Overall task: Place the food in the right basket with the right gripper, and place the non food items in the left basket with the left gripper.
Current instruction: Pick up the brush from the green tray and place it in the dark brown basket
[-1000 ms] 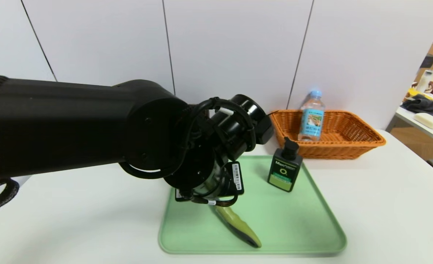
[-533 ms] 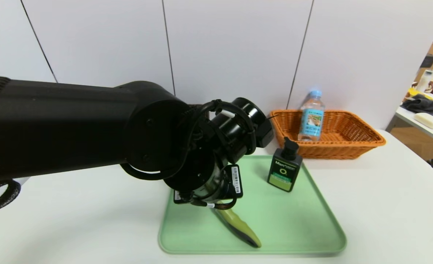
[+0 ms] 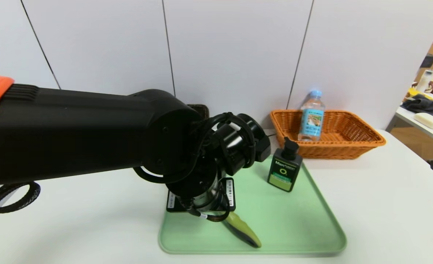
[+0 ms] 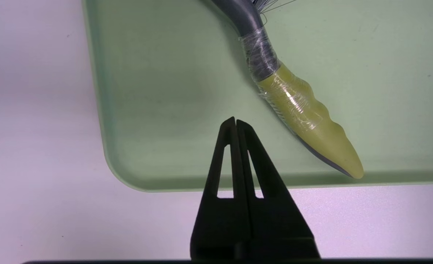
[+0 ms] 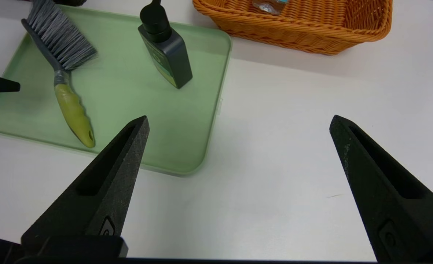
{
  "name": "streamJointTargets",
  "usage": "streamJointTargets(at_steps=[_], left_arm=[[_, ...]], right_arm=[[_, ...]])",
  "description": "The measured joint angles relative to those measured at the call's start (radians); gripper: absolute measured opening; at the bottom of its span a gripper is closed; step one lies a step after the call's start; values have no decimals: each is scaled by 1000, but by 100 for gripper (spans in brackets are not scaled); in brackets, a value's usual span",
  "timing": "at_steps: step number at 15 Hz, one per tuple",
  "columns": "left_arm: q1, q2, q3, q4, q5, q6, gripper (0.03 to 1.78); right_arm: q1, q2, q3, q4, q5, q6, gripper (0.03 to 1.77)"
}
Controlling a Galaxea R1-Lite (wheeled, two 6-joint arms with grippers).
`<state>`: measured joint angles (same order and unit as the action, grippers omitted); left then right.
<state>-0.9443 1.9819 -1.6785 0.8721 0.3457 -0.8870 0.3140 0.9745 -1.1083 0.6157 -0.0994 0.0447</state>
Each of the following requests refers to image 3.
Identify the orange wicker basket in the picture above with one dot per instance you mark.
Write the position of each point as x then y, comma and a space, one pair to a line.
348, 146

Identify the white plastic bottle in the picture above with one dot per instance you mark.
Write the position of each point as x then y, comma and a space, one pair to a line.
423, 82

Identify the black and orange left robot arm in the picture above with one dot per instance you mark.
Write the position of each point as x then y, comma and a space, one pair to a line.
73, 132

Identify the dark brown wicker basket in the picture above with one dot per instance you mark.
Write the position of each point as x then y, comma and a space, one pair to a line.
201, 109

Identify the white soap block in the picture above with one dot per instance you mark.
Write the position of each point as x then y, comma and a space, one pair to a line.
428, 121

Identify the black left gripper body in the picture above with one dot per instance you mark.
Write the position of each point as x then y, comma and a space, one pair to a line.
230, 193

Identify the yellow background item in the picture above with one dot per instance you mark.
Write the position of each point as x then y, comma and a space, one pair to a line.
416, 93

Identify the light green plastic tray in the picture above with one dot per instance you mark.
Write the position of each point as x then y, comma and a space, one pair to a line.
289, 227

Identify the dark grey cloth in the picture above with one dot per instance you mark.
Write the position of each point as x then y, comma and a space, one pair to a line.
425, 105

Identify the black pump bottle green label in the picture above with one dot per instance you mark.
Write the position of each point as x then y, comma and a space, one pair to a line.
284, 174

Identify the clear water bottle blue cap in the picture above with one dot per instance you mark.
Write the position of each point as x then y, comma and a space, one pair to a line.
311, 121

